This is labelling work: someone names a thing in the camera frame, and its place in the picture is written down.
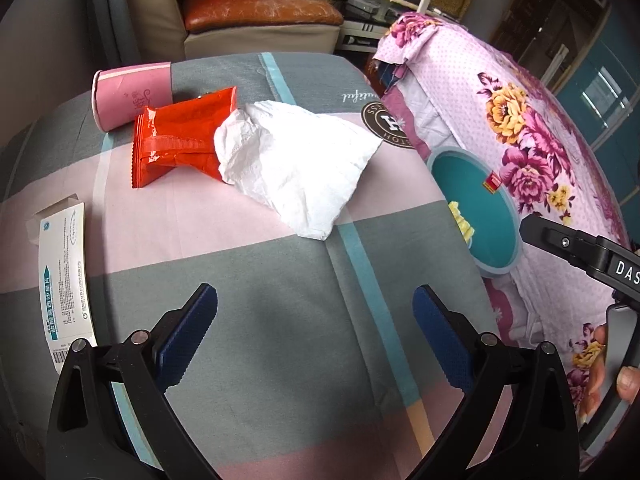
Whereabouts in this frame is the cream armchair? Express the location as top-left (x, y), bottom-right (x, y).
top-left (122, 0), bottom-right (343, 58)

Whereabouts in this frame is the yellow crinkled wrapper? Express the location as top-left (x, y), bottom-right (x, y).
top-left (448, 201), bottom-right (475, 247)

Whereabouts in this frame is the pink paper cup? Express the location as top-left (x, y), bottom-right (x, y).
top-left (92, 61), bottom-right (173, 132)

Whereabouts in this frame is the teal cabinet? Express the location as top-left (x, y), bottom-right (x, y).
top-left (492, 0), bottom-right (640, 161)

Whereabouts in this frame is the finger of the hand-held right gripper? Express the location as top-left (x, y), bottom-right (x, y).
top-left (519, 215), bottom-right (640, 306)

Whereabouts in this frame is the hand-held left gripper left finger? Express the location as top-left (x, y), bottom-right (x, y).
top-left (46, 282), bottom-right (221, 480)

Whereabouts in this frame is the pink floral blanket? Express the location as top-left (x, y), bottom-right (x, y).
top-left (372, 12), bottom-right (637, 411)

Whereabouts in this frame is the person's right hand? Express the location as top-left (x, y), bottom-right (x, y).
top-left (581, 322), bottom-right (640, 422)

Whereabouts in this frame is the white crumpled tissue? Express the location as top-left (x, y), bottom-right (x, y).
top-left (214, 101), bottom-right (383, 241)

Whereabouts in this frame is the red foil packet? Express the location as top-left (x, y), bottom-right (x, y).
top-left (131, 86), bottom-right (237, 190)

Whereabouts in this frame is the white medicine box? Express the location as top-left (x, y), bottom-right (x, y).
top-left (27, 199), bottom-right (98, 363)

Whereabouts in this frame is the orange leather cushion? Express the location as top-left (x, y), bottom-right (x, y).
top-left (181, 0), bottom-right (345, 33)

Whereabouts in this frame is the grey teal waste bin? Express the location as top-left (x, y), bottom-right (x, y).
top-left (426, 147), bottom-right (523, 277)

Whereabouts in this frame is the black media stand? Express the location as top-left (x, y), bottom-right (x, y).
top-left (340, 0), bottom-right (416, 52)

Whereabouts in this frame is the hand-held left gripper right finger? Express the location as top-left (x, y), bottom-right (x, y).
top-left (411, 284), bottom-right (583, 480)

